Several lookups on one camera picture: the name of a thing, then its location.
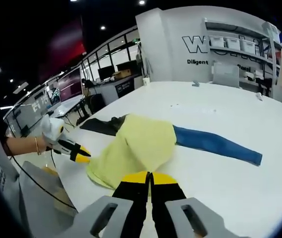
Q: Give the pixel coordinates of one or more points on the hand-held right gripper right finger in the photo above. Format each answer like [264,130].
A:
[173,213]

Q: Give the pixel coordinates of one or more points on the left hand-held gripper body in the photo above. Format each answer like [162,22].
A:
[54,134]

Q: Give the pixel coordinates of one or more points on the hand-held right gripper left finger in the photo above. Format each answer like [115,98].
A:
[121,213]

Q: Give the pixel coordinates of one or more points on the yellow blue black garment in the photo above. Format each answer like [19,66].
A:
[143,143]

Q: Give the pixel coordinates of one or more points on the purple display screen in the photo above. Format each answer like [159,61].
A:
[70,84]

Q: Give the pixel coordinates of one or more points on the person's grey shirt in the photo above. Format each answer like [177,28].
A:
[4,173]

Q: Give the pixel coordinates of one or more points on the black computer monitor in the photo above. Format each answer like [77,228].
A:
[106,73]

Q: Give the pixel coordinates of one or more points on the cardboard box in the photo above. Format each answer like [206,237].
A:
[121,75]

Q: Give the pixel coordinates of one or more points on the small white container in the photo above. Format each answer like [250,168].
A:
[146,81]

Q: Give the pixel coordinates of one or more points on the grey hanging cloth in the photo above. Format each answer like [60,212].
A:
[144,62]

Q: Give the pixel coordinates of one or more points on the ceiling spot lights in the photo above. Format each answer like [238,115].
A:
[102,27]

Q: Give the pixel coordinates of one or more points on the small grey blue clip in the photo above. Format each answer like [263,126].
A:
[195,83]

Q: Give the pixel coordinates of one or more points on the small white crumpled object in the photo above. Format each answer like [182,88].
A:
[259,96]

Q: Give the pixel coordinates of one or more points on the grey chair back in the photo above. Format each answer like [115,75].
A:
[226,74]

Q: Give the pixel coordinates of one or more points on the white storage bin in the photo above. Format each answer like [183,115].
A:
[218,41]
[248,47]
[233,43]

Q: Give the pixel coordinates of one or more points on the grey metal shelf rack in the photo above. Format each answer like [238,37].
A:
[259,57]

